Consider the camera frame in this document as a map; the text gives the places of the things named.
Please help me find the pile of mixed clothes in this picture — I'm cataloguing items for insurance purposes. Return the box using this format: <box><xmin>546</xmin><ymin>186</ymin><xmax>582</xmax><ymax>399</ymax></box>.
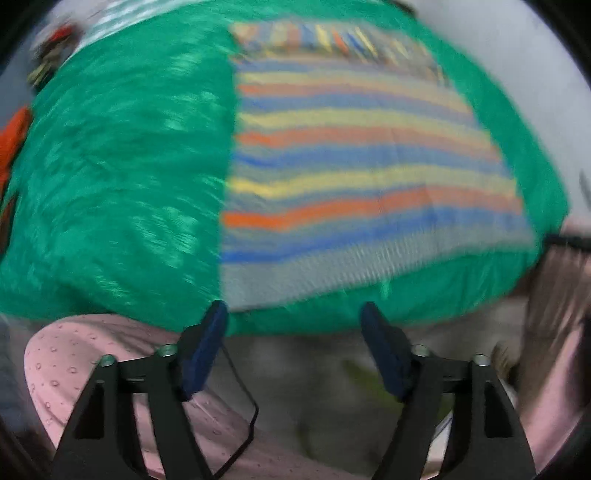
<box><xmin>27</xmin><ymin>23</ymin><xmax>80</xmax><ymax>91</ymax></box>

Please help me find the orange cloth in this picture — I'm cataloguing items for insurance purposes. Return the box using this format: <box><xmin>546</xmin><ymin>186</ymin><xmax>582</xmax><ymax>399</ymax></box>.
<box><xmin>0</xmin><ymin>105</ymin><xmax>34</xmax><ymax>195</ymax></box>

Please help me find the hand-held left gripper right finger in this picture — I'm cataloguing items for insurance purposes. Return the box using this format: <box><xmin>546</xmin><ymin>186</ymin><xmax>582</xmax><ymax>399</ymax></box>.
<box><xmin>360</xmin><ymin>301</ymin><xmax>537</xmax><ymax>480</ymax></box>

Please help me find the person's left leg pink pajama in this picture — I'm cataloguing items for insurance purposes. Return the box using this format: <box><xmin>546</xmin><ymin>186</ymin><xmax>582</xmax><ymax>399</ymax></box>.
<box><xmin>23</xmin><ymin>314</ymin><xmax>354</xmax><ymax>480</ymax></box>

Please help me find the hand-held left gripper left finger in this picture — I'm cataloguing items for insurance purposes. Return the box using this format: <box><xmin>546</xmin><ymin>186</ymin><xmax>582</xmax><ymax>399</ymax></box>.
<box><xmin>52</xmin><ymin>300</ymin><xmax>229</xmax><ymax>480</ymax></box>

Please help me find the striped knit sweater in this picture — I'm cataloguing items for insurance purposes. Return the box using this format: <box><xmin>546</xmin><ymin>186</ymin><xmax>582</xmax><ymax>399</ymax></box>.
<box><xmin>219</xmin><ymin>21</ymin><xmax>539</xmax><ymax>312</ymax></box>

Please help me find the black cable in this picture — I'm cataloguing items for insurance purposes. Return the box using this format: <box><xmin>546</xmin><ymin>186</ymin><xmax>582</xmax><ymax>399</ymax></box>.
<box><xmin>203</xmin><ymin>346</ymin><xmax>259</xmax><ymax>479</ymax></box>

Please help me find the green checked bed sheet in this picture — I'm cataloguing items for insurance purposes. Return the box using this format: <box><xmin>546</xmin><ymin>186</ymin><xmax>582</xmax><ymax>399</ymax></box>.
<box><xmin>76</xmin><ymin>0</ymin><xmax>155</xmax><ymax>47</ymax></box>

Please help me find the green bed blanket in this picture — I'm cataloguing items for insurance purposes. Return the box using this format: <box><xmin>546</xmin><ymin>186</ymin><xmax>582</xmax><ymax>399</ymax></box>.
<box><xmin>0</xmin><ymin>0</ymin><xmax>570</xmax><ymax>337</ymax></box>

